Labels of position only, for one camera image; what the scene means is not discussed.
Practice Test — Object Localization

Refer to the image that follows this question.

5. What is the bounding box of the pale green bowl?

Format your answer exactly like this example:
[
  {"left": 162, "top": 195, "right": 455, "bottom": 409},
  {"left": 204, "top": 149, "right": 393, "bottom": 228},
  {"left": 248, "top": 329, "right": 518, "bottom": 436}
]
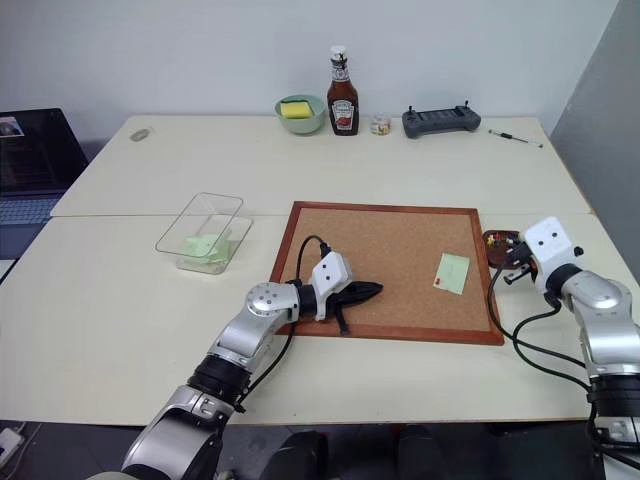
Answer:
[{"left": 273, "top": 94, "right": 326, "bottom": 137}]

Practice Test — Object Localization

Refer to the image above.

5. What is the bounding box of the dark rounded shape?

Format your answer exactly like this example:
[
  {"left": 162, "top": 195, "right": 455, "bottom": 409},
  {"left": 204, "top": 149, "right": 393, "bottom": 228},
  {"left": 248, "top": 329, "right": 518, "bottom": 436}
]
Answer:
[{"left": 277, "top": 429, "right": 330, "bottom": 480}]

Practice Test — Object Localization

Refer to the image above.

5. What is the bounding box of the small brown tray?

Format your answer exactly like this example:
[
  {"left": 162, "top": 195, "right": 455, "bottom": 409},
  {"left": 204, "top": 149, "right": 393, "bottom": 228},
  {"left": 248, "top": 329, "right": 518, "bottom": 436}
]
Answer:
[{"left": 480, "top": 228, "right": 526, "bottom": 267}]

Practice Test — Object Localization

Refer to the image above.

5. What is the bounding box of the green sticky note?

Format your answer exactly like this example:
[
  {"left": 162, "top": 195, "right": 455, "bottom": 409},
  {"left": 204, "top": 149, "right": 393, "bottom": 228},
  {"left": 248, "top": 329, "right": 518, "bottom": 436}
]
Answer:
[{"left": 432, "top": 252, "right": 472, "bottom": 297}]

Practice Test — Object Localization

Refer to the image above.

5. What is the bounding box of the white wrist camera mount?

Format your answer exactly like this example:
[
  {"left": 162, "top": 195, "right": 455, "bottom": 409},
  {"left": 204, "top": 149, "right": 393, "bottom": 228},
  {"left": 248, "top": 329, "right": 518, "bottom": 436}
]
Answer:
[
  {"left": 308, "top": 251, "right": 354, "bottom": 323},
  {"left": 521, "top": 215, "right": 577, "bottom": 294}
]

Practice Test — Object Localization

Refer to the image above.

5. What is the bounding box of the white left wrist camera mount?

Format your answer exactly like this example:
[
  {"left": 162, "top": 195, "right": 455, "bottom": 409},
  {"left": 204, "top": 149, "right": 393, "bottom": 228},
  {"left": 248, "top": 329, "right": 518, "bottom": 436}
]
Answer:
[{"left": 308, "top": 251, "right": 354, "bottom": 323}]

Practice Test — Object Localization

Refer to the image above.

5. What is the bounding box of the yellow sponge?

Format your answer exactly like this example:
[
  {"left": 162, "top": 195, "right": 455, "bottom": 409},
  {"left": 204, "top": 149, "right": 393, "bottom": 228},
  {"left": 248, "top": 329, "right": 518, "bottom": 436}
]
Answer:
[{"left": 279, "top": 100, "right": 315, "bottom": 121}]

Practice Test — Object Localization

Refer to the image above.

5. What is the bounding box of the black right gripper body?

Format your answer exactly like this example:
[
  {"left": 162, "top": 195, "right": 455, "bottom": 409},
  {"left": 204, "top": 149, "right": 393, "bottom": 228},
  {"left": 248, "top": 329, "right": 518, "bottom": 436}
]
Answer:
[{"left": 503, "top": 239, "right": 540, "bottom": 287}]

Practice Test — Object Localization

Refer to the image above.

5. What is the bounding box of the green sticky notes stack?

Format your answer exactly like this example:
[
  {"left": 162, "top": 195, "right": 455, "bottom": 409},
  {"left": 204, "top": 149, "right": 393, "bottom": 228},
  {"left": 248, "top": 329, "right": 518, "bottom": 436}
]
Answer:
[{"left": 180, "top": 231, "right": 237, "bottom": 265}]

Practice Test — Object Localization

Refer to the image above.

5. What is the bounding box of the ketchup bottle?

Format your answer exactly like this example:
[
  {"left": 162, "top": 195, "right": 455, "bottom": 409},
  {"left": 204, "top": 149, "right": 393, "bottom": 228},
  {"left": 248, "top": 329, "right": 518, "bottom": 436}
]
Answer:
[{"left": 326, "top": 45, "right": 361, "bottom": 138}]

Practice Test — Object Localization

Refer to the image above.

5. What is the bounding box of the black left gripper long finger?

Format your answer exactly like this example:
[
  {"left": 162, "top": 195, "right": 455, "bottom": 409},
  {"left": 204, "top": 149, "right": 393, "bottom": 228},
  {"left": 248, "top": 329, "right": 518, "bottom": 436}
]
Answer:
[{"left": 349, "top": 280, "right": 386, "bottom": 304}]

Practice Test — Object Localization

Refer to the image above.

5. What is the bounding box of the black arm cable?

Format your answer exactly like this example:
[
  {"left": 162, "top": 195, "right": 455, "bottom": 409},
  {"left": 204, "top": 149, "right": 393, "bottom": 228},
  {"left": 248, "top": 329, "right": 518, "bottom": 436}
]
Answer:
[
  {"left": 234, "top": 235, "right": 333, "bottom": 414},
  {"left": 488, "top": 258, "right": 603, "bottom": 417}
]

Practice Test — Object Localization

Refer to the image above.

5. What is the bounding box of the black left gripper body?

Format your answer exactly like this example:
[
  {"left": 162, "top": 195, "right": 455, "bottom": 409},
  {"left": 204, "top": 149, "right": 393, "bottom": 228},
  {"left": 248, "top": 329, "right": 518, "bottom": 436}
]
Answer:
[{"left": 326, "top": 282, "right": 360, "bottom": 311}]

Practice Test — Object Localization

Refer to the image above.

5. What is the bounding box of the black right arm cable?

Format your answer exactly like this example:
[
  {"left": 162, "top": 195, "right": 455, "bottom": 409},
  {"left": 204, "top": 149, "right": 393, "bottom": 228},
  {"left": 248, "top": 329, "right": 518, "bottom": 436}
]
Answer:
[{"left": 488, "top": 258, "right": 603, "bottom": 417}]

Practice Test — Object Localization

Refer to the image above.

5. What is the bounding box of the black and white pen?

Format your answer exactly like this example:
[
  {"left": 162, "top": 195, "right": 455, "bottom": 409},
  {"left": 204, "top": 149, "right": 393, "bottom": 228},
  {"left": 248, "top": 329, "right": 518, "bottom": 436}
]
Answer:
[{"left": 488, "top": 128, "right": 545, "bottom": 149}]

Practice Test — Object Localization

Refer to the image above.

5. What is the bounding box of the black laptop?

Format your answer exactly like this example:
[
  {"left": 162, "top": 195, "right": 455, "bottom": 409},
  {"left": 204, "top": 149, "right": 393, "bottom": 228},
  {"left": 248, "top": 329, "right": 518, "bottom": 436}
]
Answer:
[{"left": 0, "top": 107, "right": 90, "bottom": 232}]

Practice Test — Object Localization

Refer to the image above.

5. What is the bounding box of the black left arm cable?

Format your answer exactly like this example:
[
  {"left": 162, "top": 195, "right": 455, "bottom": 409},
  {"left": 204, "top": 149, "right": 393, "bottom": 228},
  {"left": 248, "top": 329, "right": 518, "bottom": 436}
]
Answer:
[{"left": 234, "top": 235, "right": 333, "bottom": 414}]

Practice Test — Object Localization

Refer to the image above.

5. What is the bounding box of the gray handheld controller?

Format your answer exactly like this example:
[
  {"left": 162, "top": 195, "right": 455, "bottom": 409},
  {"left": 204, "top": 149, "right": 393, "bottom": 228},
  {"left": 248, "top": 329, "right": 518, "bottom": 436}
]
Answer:
[{"left": 401, "top": 101, "right": 483, "bottom": 140}]

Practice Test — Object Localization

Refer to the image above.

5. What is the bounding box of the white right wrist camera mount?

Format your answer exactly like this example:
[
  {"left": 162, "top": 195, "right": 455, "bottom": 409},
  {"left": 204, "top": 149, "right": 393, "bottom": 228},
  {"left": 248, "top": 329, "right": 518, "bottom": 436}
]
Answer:
[{"left": 521, "top": 215, "right": 577, "bottom": 294}]

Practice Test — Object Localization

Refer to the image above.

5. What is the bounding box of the wood-framed cork board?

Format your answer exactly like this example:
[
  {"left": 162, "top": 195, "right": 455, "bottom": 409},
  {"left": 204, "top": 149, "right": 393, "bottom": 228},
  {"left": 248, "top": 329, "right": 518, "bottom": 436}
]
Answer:
[{"left": 269, "top": 200, "right": 506, "bottom": 347}]

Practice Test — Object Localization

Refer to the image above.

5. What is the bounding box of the gray partition panel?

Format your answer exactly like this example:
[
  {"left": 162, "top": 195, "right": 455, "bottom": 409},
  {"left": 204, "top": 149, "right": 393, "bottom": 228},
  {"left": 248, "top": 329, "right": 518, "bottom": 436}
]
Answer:
[{"left": 546, "top": 0, "right": 640, "bottom": 281}]

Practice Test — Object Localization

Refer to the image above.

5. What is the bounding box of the clear plastic box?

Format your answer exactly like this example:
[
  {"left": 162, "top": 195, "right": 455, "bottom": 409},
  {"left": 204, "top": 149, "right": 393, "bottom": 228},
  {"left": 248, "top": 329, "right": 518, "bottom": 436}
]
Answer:
[{"left": 154, "top": 191, "right": 254, "bottom": 276}]

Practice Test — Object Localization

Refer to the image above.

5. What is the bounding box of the white power strip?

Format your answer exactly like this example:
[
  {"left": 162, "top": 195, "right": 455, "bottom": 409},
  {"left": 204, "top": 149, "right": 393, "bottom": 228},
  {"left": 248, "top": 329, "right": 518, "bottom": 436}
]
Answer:
[{"left": 0, "top": 427, "right": 25, "bottom": 464}]

